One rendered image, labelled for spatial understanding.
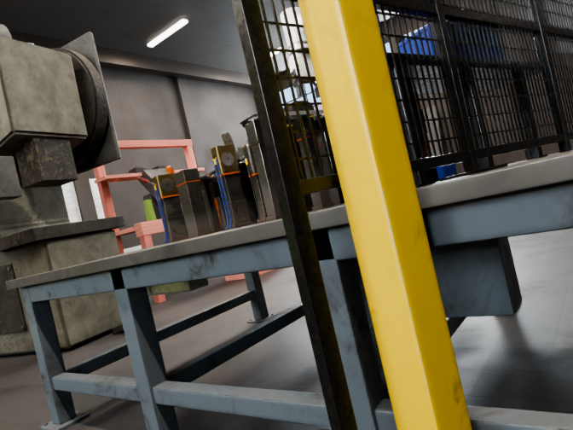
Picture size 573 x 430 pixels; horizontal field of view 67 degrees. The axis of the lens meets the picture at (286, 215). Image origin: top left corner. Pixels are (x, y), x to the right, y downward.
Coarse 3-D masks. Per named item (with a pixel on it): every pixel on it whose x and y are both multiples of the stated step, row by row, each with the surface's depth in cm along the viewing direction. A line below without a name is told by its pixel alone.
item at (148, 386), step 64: (512, 192) 75; (192, 256) 127; (256, 256) 112; (320, 256) 100; (448, 256) 108; (128, 320) 151; (192, 320) 265; (256, 320) 313; (448, 320) 149; (64, 384) 190; (128, 384) 160; (192, 384) 144; (384, 384) 111
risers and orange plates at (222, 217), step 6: (210, 186) 224; (216, 186) 223; (210, 192) 225; (216, 192) 223; (222, 192) 225; (216, 198) 221; (222, 198) 218; (216, 204) 220; (222, 204) 217; (216, 210) 224; (222, 210) 217; (216, 216) 225; (222, 216) 218; (222, 222) 219; (222, 228) 221
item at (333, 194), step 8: (320, 136) 158; (328, 136) 157; (320, 144) 159; (328, 144) 157; (320, 152) 160; (328, 152) 157; (328, 168) 158; (336, 168) 158; (336, 192) 157; (336, 200) 158
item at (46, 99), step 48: (0, 48) 365; (0, 96) 365; (48, 96) 397; (96, 96) 440; (0, 144) 375; (48, 144) 394; (96, 144) 457; (0, 192) 348; (48, 192) 438; (0, 240) 370; (48, 240) 366; (96, 240) 406; (0, 288) 390; (0, 336) 400; (96, 336) 388
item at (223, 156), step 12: (216, 156) 179; (228, 156) 181; (216, 168) 181; (228, 168) 180; (228, 180) 180; (228, 192) 179; (240, 192) 183; (228, 204) 180; (240, 204) 181; (228, 216) 180; (240, 216) 181; (228, 228) 179
